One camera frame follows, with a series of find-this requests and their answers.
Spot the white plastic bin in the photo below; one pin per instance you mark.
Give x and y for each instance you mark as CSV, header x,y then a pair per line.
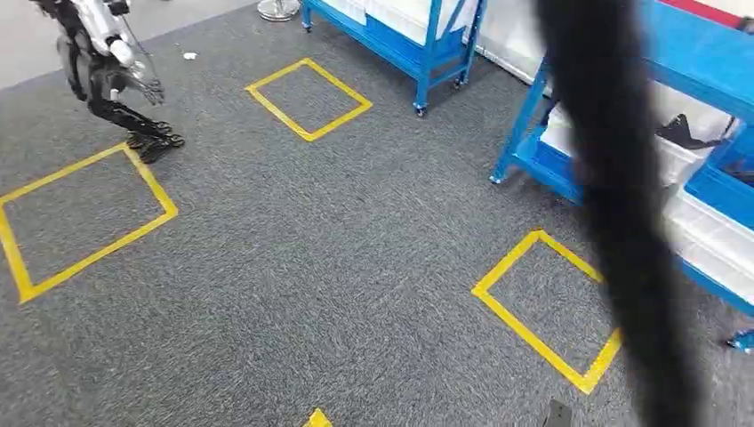
x,y
400,15
677,159
716,241

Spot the blue steel cart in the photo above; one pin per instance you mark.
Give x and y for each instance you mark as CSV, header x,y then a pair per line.
x,y
424,59
701,59

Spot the black plastic part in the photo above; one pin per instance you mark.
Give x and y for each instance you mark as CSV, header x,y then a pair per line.
x,y
680,134

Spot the white paper scrap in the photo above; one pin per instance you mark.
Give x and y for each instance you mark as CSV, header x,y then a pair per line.
x,y
190,56

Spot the black and white humanoid robot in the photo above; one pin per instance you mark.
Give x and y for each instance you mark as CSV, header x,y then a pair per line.
x,y
97,65

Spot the chrome stanchion base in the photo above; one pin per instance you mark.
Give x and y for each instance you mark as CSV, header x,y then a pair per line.
x,y
278,8

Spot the black plastic car panel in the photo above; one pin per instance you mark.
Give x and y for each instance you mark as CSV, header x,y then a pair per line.
x,y
618,177

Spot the yellow floor tape square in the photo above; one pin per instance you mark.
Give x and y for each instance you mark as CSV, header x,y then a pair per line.
x,y
159,197
277,109

